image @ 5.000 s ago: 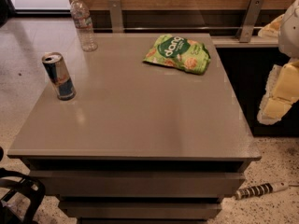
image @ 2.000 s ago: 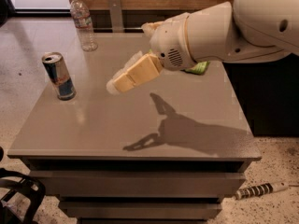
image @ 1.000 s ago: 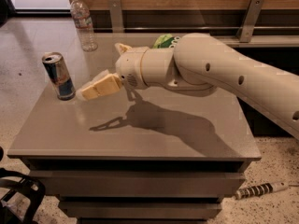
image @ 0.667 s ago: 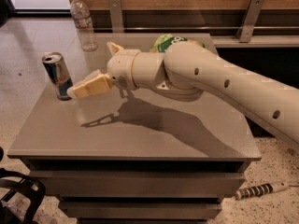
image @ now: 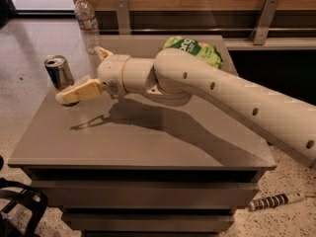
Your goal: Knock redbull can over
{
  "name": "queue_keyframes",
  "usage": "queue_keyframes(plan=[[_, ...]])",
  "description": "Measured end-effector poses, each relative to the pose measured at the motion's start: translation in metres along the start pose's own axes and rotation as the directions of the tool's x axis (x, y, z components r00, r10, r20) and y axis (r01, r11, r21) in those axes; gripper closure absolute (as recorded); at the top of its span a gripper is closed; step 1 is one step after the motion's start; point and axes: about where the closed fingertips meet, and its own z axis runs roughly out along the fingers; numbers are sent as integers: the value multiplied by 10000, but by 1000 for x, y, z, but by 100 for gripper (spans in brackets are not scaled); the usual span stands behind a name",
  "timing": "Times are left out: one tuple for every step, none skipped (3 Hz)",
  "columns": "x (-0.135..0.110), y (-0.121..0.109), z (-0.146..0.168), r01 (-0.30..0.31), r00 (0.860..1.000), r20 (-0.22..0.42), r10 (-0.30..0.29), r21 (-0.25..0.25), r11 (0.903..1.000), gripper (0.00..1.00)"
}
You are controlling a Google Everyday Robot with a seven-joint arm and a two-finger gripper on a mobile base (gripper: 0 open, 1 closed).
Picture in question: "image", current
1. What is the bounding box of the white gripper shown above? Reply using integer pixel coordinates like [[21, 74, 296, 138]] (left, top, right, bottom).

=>
[[55, 46, 130, 105]]

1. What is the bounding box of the Red Bull can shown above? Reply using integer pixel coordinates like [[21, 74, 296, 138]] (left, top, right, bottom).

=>
[[44, 55, 75, 93]]

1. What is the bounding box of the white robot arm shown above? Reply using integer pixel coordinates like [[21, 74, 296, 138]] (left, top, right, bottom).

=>
[[55, 48, 316, 169]]

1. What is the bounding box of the clear plastic water bottle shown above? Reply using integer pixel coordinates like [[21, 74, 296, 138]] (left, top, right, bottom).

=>
[[74, 0, 100, 54]]

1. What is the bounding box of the grey drawer cabinet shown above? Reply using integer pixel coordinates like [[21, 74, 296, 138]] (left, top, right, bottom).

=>
[[7, 34, 277, 237]]

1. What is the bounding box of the green snack chip bag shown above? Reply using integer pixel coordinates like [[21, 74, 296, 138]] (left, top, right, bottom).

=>
[[163, 36, 223, 69]]

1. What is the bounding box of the black chair base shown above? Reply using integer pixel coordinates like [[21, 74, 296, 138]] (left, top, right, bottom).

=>
[[0, 178, 47, 237]]

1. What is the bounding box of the white power strip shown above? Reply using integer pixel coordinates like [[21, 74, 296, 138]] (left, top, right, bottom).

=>
[[248, 192, 305, 211]]

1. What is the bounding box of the horizontal metal rail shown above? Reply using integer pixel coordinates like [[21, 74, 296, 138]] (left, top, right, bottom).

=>
[[101, 28, 316, 33]]

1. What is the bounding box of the left metal wall bracket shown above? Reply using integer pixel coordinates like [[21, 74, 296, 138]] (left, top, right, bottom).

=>
[[115, 0, 131, 35]]

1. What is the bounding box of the metal wall bracket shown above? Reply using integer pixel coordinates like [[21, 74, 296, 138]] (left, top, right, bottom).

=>
[[115, 0, 131, 35], [250, 0, 279, 45]]

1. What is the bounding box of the right metal wall bracket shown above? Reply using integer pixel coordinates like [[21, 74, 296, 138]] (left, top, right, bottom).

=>
[[250, 0, 279, 45]]

